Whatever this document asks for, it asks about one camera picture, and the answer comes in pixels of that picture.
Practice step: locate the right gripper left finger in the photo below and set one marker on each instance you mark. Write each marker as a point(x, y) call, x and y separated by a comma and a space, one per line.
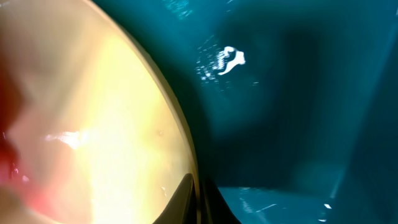
point(182, 207)

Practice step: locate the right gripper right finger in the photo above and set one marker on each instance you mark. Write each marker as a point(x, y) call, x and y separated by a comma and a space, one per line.
point(214, 209)

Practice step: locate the yellow-green plate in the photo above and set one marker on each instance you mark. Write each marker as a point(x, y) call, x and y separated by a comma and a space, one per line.
point(101, 134)

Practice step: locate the orange green scrub sponge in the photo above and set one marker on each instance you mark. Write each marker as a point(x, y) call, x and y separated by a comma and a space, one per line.
point(12, 103)

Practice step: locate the teal plastic tray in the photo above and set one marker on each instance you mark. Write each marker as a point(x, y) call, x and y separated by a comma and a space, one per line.
point(292, 104)

